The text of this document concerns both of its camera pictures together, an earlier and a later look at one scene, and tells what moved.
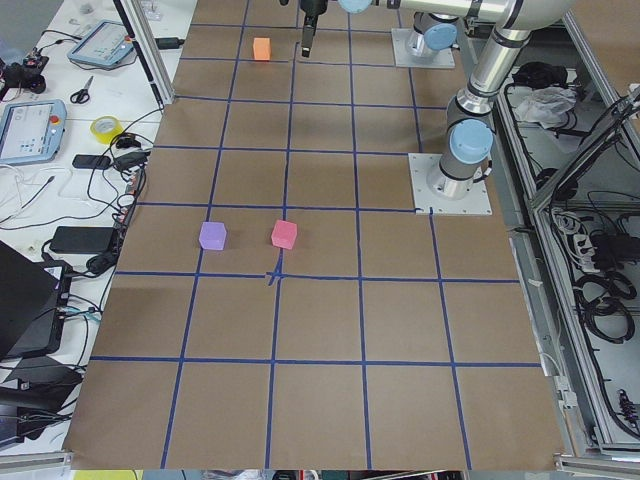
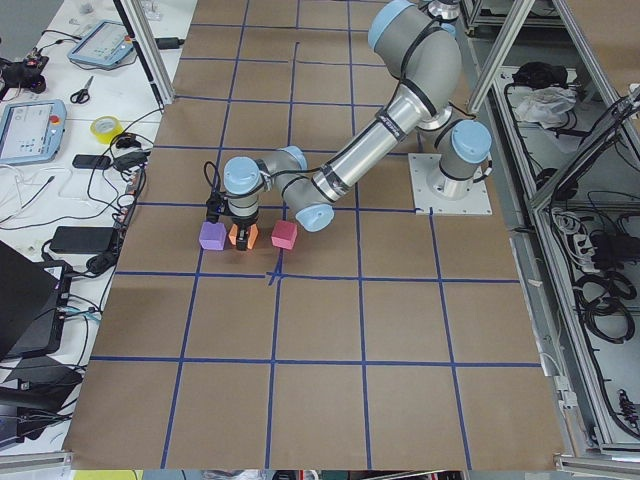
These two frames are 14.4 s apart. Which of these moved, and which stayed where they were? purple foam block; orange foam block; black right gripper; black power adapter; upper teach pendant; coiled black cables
Moved: black right gripper; orange foam block
Stayed: purple foam block; black power adapter; coiled black cables; upper teach pendant
